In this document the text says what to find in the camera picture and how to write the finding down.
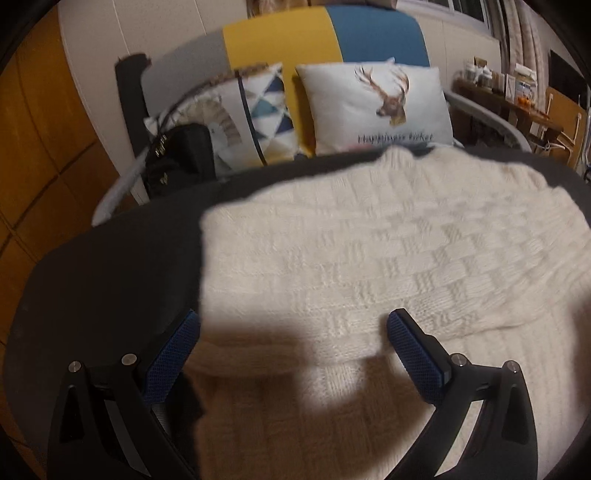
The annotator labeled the white sheer curtain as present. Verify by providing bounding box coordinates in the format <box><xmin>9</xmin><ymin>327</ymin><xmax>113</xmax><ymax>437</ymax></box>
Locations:
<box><xmin>501</xmin><ymin>0</ymin><xmax>550</xmax><ymax>75</ymax></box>

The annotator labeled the grey yellow blue sofa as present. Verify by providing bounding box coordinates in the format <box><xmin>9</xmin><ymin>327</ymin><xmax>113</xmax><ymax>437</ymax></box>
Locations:
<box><xmin>92</xmin><ymin>4</ymin><xmax>532</xmax><ymax>227</ymax></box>

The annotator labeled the group of jars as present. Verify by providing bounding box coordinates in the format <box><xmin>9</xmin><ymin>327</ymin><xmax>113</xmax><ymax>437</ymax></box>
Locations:
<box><xmin>464</xmin><ymin>58</ymin><xmax>504</xmax><ymax>90</ymax></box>

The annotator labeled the black handbag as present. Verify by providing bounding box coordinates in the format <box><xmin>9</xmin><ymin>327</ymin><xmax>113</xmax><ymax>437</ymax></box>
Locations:
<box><xmin>144</xmin><ymin>65</ymin><xmax>273</xmax><ymax>201</ymax></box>

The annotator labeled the black monitor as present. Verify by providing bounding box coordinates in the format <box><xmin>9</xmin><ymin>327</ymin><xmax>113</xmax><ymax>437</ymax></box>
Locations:
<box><xmin>549</xmin><ymin>48</ymin><xmax>587</xmax><ymax>100</ymax></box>

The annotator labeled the geometric triangle print cushion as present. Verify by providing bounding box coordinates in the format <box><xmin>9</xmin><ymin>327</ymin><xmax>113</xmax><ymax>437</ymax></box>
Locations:
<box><xmin>143</xmin><ymin>62</ymin><xmax>296</xmax><ymax>174</ymax></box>

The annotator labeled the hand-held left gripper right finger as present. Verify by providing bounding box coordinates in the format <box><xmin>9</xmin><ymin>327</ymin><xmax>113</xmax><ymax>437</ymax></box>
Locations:
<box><xmin>386</xmin><ymin>308</ymin><xmax>539</xmax><ymax>480</ymax></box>

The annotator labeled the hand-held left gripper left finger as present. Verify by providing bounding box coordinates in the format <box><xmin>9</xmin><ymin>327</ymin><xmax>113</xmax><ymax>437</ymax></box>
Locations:
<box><xmin>46</xmin><ymin>309</ymin><xmax>201</xmax><ymax>480</ymax></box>

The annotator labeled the white knit sweater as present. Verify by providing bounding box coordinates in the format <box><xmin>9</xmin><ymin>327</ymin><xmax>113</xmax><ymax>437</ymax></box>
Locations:
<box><xmin>187</xmin><ymin>147</ymin><xmax>591</xmax><ymax>480</ymax></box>

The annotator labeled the beige patterned curtain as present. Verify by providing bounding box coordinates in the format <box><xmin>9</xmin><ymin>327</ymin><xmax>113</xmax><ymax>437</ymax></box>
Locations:
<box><xmin>247</xmin><ymin>0</ymin><xmax>398</xmax><ymax>19</ymax></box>

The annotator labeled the wooden side desk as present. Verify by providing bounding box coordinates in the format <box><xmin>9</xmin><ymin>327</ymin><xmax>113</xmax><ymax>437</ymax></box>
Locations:
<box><xmin>455</xmin><ymin>76</ymin><xmax>564</xmax><ymax>153</ymax></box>

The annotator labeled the white deer print cushion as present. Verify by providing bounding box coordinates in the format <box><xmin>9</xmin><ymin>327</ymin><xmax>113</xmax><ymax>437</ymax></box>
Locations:
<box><xmin>295</xmin><ymin>58</ymin><xmax>454</xmax><ymax>155</ymax></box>

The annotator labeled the window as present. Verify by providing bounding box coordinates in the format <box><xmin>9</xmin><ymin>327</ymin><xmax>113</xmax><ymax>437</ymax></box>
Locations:
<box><xmin>397</xmin><ymin>0</ymin><xmax>492</xmax><ymax>28</ymax></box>

